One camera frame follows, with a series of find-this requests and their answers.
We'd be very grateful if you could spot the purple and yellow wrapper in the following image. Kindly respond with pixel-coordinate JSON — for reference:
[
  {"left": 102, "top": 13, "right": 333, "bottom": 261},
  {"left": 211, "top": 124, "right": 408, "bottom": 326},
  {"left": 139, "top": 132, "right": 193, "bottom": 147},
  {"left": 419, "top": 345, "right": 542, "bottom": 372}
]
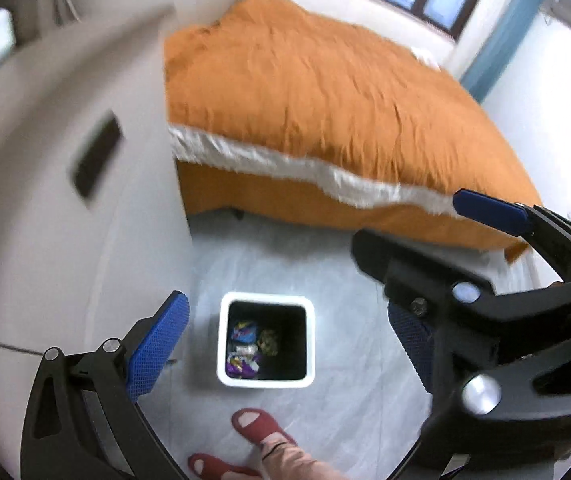
[{"left": 226, "top": 352, "right": 263, "bottom": 379}]

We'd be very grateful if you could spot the red slipper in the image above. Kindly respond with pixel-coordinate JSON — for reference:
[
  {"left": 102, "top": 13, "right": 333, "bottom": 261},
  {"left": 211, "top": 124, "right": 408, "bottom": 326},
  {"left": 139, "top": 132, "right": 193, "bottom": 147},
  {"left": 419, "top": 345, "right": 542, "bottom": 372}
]
[
  {"left": 230, "top": 408, "right": 299, "bottom": 454},
  {"left": 188, "top": 452, "right": 262, "bottom": 480}
]

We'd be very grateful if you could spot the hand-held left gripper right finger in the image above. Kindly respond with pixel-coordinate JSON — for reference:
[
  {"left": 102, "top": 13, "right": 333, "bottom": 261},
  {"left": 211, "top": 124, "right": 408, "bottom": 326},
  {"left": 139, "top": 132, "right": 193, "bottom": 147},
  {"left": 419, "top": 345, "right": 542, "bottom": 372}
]
[{"left": 387, "top": 302, "right": 437, "bottom": 397}]

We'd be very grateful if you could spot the bed with orange cover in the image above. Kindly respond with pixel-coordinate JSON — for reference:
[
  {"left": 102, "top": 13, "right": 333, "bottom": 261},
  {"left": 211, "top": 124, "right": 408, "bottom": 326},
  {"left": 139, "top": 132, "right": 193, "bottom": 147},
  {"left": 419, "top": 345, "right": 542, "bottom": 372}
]
[{"left": 163, "top": 0, "right": 544, "bottom": 264}]

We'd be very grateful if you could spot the purple and blue wrapper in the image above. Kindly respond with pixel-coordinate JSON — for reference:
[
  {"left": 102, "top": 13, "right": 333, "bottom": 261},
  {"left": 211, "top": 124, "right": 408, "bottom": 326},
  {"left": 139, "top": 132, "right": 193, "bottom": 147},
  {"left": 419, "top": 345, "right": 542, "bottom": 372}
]
[{"left": 230, "top": 321, "right": 258, "bottom": 345}]

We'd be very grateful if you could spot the brown crumpled wrapper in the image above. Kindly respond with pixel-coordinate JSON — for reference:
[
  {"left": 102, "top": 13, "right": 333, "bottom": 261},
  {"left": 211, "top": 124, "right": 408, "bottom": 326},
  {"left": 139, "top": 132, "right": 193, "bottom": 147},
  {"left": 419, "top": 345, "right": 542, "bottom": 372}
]
[{"left": 258, "top": 329, "right": 280, "bottom": 357}]

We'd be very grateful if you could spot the white cabinet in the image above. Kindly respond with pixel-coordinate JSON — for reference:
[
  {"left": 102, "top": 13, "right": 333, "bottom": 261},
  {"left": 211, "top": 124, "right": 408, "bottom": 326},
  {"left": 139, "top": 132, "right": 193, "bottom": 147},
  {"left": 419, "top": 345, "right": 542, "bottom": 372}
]
[{"left": 0, "top": 4, "right": 194, "bottom": 476}]

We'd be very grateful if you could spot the blue curtain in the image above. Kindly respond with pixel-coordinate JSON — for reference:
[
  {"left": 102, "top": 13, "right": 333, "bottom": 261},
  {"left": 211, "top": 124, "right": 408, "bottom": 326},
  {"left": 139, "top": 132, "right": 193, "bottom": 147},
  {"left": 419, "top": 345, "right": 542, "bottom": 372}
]
[{"left": 459, "top": 0, "right": 549, "bottom": 100}]

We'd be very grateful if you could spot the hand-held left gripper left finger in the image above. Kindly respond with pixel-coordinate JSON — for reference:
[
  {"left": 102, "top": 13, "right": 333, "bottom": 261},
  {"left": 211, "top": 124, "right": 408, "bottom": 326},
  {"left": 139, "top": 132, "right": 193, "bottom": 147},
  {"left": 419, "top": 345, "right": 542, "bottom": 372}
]
[{"left": 20, "top": 290, "right": 190, "bottom": 480}]

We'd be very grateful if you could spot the white square trash bin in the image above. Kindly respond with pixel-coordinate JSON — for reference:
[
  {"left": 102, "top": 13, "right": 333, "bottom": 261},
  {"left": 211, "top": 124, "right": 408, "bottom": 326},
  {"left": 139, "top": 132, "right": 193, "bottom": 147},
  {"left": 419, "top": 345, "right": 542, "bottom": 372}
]
[{"left": 216, "top": 291, "right": 315, "bottom": 389}]

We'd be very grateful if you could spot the person's leg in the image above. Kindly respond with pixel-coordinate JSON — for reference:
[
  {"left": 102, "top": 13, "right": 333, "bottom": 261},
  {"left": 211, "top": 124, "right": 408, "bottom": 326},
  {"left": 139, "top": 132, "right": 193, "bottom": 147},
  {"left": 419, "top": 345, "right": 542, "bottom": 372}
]
[{"left": 258, "top": 439, "right": 352, "bottom": 480}]

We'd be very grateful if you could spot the thin dark cable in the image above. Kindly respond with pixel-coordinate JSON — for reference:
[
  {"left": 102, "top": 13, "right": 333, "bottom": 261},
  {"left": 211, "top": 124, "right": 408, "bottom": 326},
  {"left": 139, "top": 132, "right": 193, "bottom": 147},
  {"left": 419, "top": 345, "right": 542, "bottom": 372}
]
[{"left": 0, "top": 332, "right": 46, "bottom": 356}]

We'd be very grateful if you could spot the black rectangular device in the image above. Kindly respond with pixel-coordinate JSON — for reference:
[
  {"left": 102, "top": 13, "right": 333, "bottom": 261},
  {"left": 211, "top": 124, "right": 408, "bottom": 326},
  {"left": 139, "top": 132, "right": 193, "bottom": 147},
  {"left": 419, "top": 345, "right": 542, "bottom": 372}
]
[{"left": 68, "top": 110, "right": 124, "bottom": 199}]

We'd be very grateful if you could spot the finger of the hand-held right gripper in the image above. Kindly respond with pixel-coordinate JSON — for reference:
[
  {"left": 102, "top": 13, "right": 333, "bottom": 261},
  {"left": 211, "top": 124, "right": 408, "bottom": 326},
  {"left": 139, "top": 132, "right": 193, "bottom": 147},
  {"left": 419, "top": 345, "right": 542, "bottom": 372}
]
[
  {"left": 452, "top": 188, "right": 571, "bottom": 282},
  {"left": 351, "top": 228, "right": 571, "bottom": 462}
]

